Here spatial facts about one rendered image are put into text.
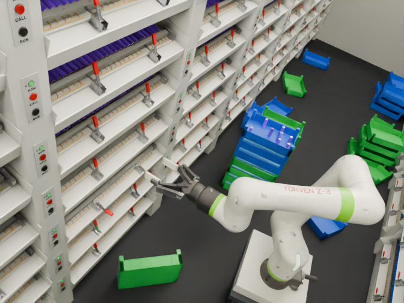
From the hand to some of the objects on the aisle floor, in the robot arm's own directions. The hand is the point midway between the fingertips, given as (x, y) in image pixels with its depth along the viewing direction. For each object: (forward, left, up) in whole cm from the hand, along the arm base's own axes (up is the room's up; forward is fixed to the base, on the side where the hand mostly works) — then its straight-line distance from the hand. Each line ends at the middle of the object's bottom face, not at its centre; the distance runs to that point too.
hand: (158, 169), depth 131 cm
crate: (-6, +10, -75) cm, 76 cm away
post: (+36, +31, -74) cm, 88 cm away
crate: (-104, -62, -78) cm, 144 cm away
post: (+10, -34, -76) cm, 84 cm away
